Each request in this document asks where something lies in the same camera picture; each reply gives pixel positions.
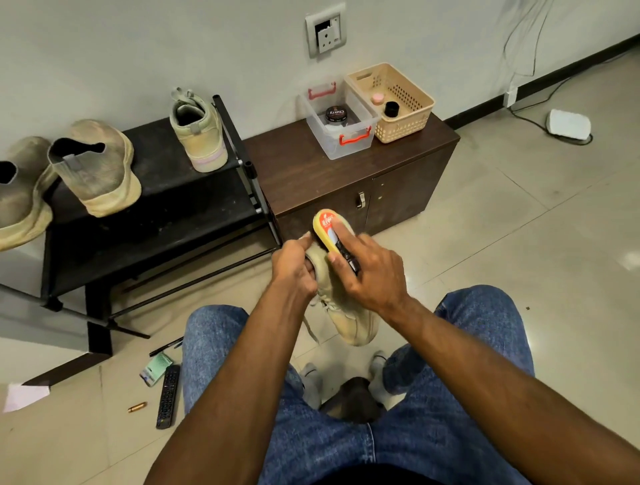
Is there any black orange shoe brush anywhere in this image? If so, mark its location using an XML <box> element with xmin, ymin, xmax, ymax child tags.
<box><xmin>312</xmin><ymin>208</ymin><xmax>363</xmax><ymax>279</ymax></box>

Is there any person's right leg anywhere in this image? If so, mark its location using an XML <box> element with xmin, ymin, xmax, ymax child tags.
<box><xmin>365</xmin><ymin>284</ymin><xmax>536</xmax><ymax>485</ymax></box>

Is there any worn tan slip-on shoe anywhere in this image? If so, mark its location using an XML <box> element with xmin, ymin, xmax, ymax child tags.
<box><xmin>48</xmin><ymin>119</ymin><xmax>143</xmax><ymax>218</ymax></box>
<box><xmin>0</xmin><ymin>136</ymin><xmax>57</xmax><ymax>252</ymax></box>

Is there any person's right forearm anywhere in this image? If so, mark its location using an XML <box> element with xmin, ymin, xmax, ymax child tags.
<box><xmin>388</xmin><ymin>298</ymin><xmax>640</xmax><ymax>485</ymax></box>

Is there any person's left forearm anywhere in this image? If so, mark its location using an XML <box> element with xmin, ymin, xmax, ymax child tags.
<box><xmin>145</xmin><ymin>290</ymin><xmax>319</xmax><ymax>485</ymax></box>

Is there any beige plastic basket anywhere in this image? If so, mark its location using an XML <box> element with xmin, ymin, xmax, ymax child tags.
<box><xmin>344</xmin><ymin>63</ymin><xmax>437</xmax><ymax>144</ymax></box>

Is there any white router box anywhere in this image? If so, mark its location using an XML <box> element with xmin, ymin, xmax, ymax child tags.
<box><xmin>546</xmin><ymin>108</ymin><xmax>593</xmax><ymax>144</ymax></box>

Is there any white paper sheet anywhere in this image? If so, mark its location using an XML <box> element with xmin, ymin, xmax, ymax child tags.
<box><xmin>3</xmin><ymin>382</ymin><xmax>51</xmax><ymax>413</ymax></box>

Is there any clear plastic storage box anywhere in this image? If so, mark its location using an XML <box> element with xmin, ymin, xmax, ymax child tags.
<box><xmin>301</xmin><ymin>81</ymin><xmax>381</xmax><ymax>161</ymax></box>

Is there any pale green lace-up shoe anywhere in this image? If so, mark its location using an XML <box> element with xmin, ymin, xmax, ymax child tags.
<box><xmin>303</xmin><ymin>240</ymin><xmax>381</xmax><ymax>348</ymax></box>
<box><xmin>169</xmin><ymin>87</ymin><xmax>229</xmax><ymax>174</ymax></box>

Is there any white wall socket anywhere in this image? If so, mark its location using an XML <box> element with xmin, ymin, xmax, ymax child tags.
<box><xmin>304</xmin><ymin>3</ymin><xmax>348</xmax><ymax>59</ymax></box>

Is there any dark brown wooden cabinet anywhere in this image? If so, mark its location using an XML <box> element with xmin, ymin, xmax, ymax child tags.
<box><xmin>243</xmin><ymin>113</ymin><xmax>461</xmax><ymax>243</ymax></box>

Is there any black metal shoe rack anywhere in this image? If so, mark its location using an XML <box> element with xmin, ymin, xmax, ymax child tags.
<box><xmin>0</xmin><ymin>95</ymin><xmax>283</xmax><ymax>386</ymax></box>

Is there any person's left hand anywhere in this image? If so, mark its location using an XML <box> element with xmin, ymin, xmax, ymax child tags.
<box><xmin>270</xmin><ymin>232</ymin><xmax>319</xmax><ymax>306</ymax></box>

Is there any black remote control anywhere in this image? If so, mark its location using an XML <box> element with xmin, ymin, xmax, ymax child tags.
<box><xmin>156</xmin><ymin>364</ymin><xmax>182</xmax><ymax>430</ymax></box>

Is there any person's right hand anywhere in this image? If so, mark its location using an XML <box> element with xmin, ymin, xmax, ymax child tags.
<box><xmin>328</xmin><ymin>222</ymin><xmax>413</xmax><ymax>321</ymax></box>

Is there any green paper packet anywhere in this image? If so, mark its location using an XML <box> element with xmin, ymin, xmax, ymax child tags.
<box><xmin>140</xmin><ymin>350</ymin><xmax>175</xmax><ymax>387</ymax></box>

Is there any black pen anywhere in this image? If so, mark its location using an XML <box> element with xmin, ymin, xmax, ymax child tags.
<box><xmin>149</xmin><ymin>336</ymin><xmax>185</xmax><ymax>357</ymax></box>

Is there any white cable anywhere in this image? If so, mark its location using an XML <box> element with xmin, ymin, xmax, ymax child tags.
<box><xmin>503</xmin><ymin>0</ymin><xmax>592</xmax><ymax>146</ymax></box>

